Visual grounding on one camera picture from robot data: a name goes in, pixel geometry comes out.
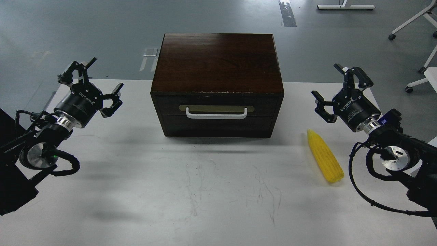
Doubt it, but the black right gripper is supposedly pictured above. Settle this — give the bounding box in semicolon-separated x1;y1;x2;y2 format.
311;63;382;132

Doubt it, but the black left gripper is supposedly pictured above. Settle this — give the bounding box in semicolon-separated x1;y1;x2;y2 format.
54;57;124;128

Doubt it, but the yellow corn cob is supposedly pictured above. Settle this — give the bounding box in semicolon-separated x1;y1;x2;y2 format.
307;129;344;183

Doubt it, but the wooden drawer with white handle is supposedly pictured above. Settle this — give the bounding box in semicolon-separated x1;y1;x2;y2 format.
155;95;278;117

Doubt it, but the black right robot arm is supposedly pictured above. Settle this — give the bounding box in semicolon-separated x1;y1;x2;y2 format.
311;64;436;220

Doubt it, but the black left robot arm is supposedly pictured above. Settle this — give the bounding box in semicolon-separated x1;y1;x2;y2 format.
0;58;123;215

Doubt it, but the dark wooden drawer cabinet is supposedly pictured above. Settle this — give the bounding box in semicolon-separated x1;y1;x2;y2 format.
150;33;284;138

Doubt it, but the white chair leg with caster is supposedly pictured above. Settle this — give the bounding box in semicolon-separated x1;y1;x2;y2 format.
405;44;437;93

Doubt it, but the white rolling chair base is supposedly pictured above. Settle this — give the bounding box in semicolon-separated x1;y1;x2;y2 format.
388;0;436;40

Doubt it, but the white desk foot bar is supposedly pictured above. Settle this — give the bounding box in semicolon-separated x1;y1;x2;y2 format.
317;0;376;11

